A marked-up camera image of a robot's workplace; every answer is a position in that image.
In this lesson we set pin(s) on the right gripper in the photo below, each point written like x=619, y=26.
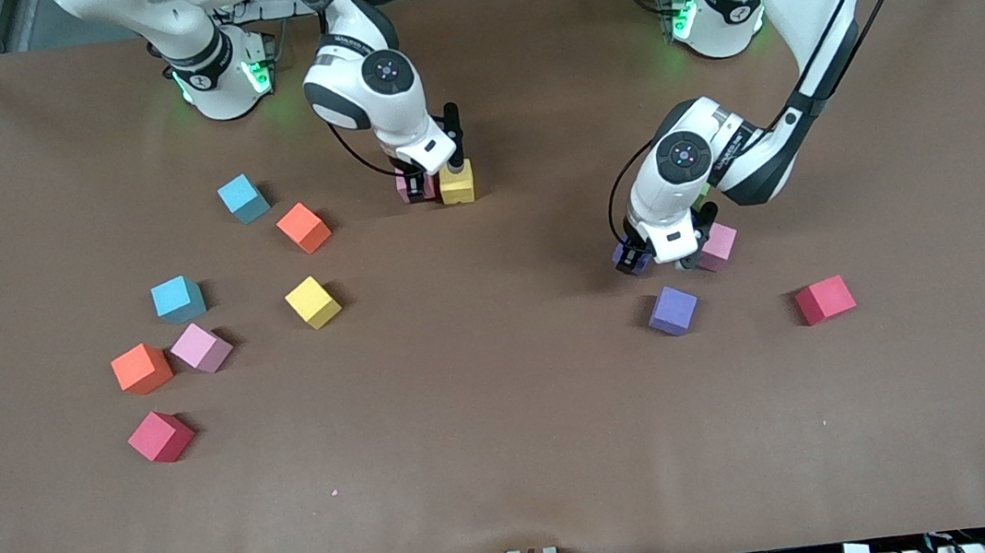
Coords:
x=416, y=180

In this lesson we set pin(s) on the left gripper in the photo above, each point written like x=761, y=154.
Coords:
x=636, y=254

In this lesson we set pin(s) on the dented pink foam cube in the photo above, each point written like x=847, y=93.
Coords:
x=431, y=187

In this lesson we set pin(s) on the purple foam cube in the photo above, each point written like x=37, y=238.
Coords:
x=673, y=310
x=618, y=255

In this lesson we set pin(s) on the yellow foam cube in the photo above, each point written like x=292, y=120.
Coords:
x=313, y=302
x=456, y=188

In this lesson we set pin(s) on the red foam cube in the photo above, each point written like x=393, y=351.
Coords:
x=824, y=300
x=161, y=436

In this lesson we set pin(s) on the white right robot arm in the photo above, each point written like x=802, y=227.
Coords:
x=147, y=10

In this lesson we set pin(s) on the orange foam cube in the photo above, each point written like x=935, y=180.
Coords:
x=141, y=368
x=303, y=227

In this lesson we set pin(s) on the dented blue foam cube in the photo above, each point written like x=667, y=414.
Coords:
x=240, y=197

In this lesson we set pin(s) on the brown table cover sheet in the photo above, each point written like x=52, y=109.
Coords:
x=507, y=405

